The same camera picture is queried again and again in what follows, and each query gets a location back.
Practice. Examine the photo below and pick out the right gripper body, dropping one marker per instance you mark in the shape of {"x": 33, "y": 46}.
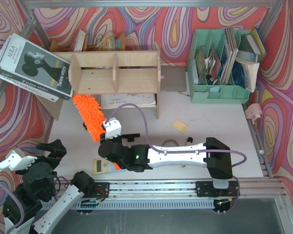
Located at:
{"x": 103, "y": 140}

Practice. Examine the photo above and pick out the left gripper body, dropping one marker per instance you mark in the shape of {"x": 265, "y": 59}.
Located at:
{"x": 50, "y": 156}

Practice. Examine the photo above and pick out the clear tape roll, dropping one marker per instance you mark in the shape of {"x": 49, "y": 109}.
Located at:
{"x": 170, "y": 143}

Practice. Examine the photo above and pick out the orange chenille duster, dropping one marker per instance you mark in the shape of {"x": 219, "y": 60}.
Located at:
{"x": 91, "y": 113}

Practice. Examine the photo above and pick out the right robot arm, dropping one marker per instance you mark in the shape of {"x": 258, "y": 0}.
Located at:
{"x": 211, "y": 154}

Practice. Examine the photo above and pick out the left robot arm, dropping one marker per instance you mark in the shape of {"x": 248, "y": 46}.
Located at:
{"x": 20, "y": 207}

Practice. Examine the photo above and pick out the wooden bookshelf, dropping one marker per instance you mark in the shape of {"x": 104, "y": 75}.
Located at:
{"x": 114, "y": 72}

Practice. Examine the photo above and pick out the black binder clip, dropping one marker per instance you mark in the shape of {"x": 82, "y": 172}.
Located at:
{"x": 130, "y": 137}

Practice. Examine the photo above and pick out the yellow blue calculator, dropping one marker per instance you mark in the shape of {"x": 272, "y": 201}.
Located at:
{"x": 103, "y": 166}

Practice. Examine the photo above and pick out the yellow sticky note pad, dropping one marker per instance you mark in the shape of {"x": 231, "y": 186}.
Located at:
{"x": 180, "y": 126}

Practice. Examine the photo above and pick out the spiral notebook under shelf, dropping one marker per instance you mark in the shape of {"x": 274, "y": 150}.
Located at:
{"x": 115, "y": 100}

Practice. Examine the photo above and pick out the grey laptop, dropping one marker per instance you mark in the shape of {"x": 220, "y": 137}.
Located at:
{"x": 173, "y": 78}

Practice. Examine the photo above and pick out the Twins story magazine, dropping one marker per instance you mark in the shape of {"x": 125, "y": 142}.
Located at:
{"x": 34, "y": 69}

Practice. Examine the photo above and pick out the green plastic file organizer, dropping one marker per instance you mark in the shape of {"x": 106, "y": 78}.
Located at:
{"x": 210, "y": 63}

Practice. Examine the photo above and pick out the pink piggy figure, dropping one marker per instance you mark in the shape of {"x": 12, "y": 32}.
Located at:
{"x": 253, "y": 112}

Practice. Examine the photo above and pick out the open book in organizer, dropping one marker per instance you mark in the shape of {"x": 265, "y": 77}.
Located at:
{"x": 250, "y": 69}

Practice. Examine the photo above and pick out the blue yellow book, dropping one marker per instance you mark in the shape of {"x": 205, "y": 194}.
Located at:
{"x": 253, "y": 43}

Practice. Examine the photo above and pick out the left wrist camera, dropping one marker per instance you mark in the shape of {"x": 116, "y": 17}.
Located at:
{"x": 16, "y": 161}

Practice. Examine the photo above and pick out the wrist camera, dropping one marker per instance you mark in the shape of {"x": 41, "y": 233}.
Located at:
{"x": 16, "y": 161}
{"x": 112, "y": 128}

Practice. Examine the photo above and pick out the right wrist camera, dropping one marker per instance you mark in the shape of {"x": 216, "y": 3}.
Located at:
{"x": 112, "y": 128}

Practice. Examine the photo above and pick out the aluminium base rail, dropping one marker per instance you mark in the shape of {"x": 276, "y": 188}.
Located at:
{"x": 178, "y": 189}

